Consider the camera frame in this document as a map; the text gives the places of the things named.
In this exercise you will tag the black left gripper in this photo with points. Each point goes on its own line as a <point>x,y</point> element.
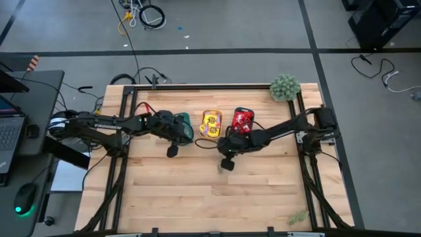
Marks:
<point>167,126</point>

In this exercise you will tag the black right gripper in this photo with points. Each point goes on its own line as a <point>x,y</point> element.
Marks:
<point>237,143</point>

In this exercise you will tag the teal green plastic bin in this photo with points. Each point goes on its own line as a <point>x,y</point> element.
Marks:
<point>185,115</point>

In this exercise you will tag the yellow plastic bin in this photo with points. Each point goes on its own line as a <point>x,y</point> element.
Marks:
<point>210,137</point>

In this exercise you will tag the yellow candy pack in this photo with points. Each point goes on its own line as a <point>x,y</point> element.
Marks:
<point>212,131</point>
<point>212,118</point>

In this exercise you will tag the dark blue plastic bin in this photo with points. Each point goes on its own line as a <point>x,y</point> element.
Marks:
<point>242,108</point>

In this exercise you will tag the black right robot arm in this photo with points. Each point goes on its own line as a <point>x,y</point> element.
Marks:
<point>283,128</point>

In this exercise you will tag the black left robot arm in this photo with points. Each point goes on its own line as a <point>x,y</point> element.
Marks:
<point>105,126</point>

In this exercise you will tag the grey mounting plate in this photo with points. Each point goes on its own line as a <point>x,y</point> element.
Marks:
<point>300,136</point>

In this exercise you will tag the green artificial potted plant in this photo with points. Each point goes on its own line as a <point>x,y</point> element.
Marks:
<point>285,88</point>

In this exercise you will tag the white board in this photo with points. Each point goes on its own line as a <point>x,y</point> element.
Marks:
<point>67,177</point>

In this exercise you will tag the black desk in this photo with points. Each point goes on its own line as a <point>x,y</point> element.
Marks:
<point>39,98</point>

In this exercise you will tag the small black box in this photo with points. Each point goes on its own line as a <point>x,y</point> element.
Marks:
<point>32,131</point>

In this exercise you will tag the orange black striped marker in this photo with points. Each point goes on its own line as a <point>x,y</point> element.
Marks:
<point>33,63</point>

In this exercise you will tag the black caster wheel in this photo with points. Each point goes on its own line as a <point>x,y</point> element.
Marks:
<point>49,221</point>

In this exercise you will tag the black laptop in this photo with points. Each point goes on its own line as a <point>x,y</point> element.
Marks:
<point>10,138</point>

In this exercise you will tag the black computer mouse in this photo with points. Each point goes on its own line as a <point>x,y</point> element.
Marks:
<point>24,197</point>

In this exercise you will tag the black flat display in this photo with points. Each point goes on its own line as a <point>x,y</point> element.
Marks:
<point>10,84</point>

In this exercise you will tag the black computer tower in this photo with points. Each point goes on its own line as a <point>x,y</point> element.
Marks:
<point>378,23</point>

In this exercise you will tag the grey plug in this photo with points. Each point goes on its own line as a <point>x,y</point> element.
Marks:
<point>416,96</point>

